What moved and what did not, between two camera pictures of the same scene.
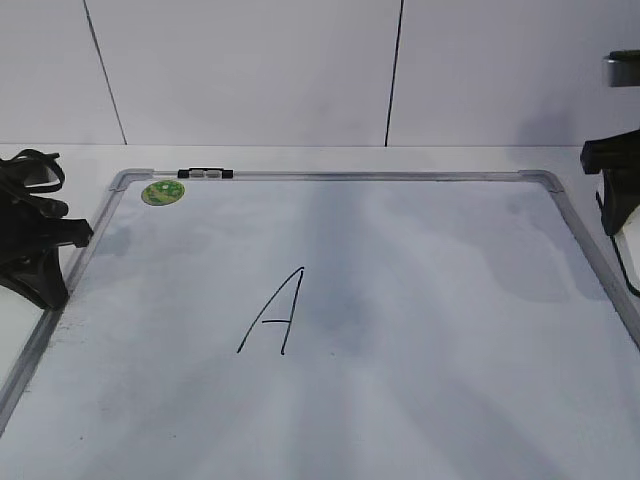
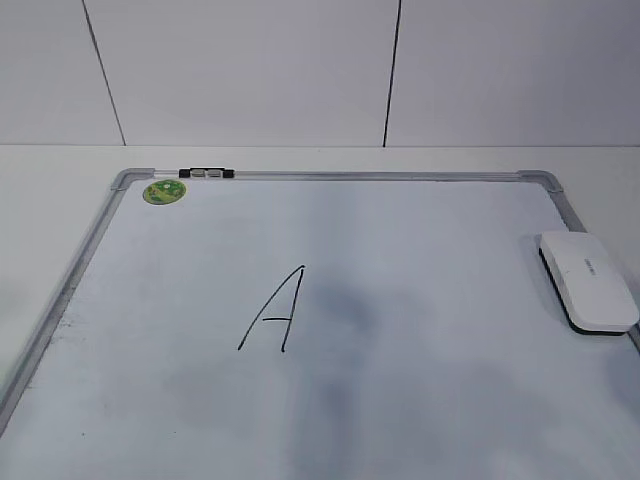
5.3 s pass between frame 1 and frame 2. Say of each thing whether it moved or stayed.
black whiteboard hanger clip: stayed
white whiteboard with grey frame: stayed
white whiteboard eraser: moved
